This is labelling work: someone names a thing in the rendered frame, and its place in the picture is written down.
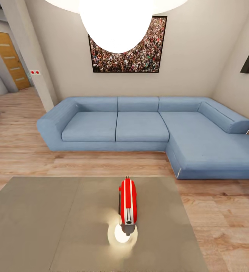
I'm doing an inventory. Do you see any radio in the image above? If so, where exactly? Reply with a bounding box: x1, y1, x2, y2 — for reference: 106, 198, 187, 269
118, 178, 137, 225

